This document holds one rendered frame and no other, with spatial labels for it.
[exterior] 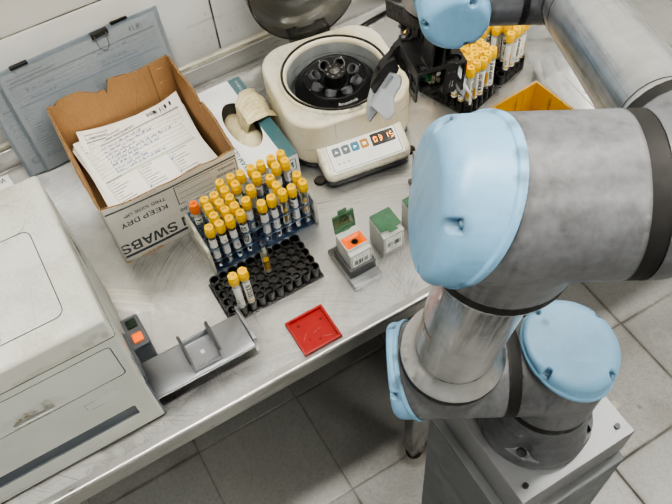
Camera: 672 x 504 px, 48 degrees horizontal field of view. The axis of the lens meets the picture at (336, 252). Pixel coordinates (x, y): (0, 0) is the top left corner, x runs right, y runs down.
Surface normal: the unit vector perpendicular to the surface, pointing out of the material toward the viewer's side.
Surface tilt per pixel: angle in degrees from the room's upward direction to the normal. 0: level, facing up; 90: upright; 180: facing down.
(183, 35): 90
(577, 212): 48
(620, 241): 64
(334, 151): 25
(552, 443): 74
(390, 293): 0
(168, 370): 0
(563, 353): 10
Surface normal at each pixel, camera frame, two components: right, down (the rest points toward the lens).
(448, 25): 0.03, 0.84
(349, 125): 0.36, 0.76
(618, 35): -0.43, -0.70
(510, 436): -0.66, 0.42
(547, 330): 0.11, -0.55
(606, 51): -0.73, -0.53
